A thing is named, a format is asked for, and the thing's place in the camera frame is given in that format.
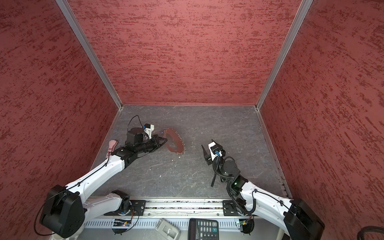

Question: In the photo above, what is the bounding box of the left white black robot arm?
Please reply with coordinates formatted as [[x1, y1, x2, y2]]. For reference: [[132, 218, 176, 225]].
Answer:
[[35, 125, 168, 239]]

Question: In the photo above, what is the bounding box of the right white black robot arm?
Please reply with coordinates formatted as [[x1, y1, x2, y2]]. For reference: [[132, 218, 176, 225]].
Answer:
[[203, 141, 325, 240]]

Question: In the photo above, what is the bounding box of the pink paw back scratcher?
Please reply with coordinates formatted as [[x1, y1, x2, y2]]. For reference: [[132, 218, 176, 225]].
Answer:
[[106, 140, 118, 159]]

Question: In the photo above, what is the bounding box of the black desk calculator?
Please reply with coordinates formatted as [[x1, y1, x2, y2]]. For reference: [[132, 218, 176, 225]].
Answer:
[[188, 218, 219, 240]]

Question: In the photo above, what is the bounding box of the grey plastic device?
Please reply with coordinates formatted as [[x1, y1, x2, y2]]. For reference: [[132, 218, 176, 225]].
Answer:
[[155, 219, 181, 240]]

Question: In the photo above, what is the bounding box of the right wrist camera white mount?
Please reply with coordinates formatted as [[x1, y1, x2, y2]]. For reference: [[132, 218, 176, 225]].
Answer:
[[208, 144, 226, 161]]

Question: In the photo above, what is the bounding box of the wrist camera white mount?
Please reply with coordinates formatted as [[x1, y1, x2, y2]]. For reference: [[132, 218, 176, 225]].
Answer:
[[208, 144, 226, 161], [143, 124, 155, 139]]

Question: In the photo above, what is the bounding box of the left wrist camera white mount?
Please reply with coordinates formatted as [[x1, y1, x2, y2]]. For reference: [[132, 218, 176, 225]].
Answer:
[[143, 124, 155, 139]]

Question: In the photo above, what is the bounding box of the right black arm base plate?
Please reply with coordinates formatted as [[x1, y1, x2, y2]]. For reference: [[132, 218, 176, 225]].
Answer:
[[222, 200, 248, 217]]

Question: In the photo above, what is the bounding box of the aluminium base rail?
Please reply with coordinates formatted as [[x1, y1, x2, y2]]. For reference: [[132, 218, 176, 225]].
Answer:
[[62, 197, 305, 218]]

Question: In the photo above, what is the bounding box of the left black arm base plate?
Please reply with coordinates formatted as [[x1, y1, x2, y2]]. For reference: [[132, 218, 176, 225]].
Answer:
[[117, 200, 147, 216]]

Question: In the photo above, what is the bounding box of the black cable loop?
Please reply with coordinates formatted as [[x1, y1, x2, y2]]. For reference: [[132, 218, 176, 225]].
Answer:
[[356, 225, 384, 240]]

